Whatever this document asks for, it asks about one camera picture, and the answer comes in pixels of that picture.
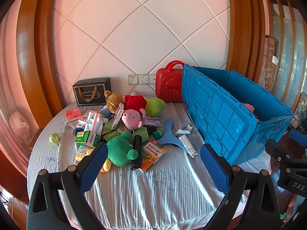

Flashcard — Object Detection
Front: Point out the crumpled white wipes packet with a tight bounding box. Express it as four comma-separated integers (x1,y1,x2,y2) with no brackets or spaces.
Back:
176,123,193,135

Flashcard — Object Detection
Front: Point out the white plastic bag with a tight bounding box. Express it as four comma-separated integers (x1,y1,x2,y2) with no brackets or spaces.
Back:
8,110,31,149

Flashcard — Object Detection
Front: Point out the dark green frog plush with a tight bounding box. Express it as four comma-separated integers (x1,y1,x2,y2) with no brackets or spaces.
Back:
100,131,138,172

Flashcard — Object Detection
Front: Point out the pink pig plush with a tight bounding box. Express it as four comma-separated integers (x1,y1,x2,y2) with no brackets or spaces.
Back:
121,108,147,131

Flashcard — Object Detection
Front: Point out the curved wooden wall frame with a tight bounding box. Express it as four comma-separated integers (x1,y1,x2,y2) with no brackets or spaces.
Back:
16,0,65,130

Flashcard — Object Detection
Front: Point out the red plastic carry case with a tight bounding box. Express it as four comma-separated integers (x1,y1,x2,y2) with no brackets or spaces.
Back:
155,61,185,103

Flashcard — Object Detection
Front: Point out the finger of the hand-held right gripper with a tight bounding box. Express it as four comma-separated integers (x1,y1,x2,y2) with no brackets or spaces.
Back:
265,138,298,171
289,129,307,149

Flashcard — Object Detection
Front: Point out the flat white wipes pack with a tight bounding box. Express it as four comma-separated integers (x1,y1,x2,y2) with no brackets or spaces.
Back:
143,117,161,127

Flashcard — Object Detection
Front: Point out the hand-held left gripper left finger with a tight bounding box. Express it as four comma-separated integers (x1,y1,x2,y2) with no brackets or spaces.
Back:
26,142,109,230

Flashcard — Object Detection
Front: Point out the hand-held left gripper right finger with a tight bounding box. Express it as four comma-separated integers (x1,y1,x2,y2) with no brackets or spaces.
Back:
200,143,281,230

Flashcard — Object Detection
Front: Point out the light green flat plush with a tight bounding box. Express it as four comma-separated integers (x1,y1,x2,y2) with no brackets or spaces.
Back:
103,120,149,142

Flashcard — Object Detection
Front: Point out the blue Y-shaped plastic tool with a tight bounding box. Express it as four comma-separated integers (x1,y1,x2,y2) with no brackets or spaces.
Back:
157,118,186,152

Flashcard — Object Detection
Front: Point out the white and green medicine box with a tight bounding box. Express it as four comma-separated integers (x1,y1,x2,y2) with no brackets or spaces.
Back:
86,132,101,148

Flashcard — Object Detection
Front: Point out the frosted glass door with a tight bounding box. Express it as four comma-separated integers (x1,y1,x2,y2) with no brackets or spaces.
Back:
265,0,307,108

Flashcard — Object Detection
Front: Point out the slim white box red print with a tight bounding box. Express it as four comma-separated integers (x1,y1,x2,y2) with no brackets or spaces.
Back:
111,103,125,130

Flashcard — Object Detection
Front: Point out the brown bear plush red shirt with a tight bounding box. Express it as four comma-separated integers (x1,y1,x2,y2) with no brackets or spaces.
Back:
104,90,147,113

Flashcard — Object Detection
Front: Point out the yellow and pink packet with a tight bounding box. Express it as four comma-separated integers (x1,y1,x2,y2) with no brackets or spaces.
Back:
75,146,94,161

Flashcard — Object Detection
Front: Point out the black gift bag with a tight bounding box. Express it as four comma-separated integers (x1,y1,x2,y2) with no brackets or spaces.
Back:
73,77,111,107

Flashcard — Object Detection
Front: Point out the blue plastic crate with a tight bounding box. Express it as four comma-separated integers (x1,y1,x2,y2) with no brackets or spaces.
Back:
182,63,294,166

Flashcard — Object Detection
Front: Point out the black flashlight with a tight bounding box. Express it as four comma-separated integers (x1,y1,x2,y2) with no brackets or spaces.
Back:
131,135,142,172

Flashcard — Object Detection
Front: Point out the long white tube box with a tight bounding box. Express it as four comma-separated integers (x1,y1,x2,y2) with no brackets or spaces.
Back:
179,135,198,158

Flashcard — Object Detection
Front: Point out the white barcode box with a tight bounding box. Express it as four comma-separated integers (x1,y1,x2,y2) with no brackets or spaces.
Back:
84,112,99,131

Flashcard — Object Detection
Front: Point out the light green round plush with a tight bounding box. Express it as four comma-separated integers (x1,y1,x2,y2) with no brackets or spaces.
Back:
144,96,166,116

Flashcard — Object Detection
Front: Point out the small pink plush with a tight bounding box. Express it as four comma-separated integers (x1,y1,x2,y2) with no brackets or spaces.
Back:
241,103,256,113

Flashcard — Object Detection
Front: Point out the wooden door frame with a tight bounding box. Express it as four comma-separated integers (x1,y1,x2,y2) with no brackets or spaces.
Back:
225,0,267,84

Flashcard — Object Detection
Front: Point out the orange and green medicine box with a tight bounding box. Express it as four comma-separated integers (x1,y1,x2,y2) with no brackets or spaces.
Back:
139,139,168,173

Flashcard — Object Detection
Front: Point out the pink box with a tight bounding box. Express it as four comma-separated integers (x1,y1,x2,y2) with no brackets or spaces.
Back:
65,108,82,122

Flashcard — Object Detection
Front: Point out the small yellow-green toy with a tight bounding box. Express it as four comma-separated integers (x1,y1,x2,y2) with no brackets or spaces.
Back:
49,133,61,148

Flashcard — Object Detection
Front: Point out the light blue striped tablecloth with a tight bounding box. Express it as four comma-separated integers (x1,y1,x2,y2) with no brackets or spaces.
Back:
27,94,272,230

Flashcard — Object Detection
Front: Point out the rolled patterned rug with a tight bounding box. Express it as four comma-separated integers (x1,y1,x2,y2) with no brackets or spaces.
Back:
259,35,280,91

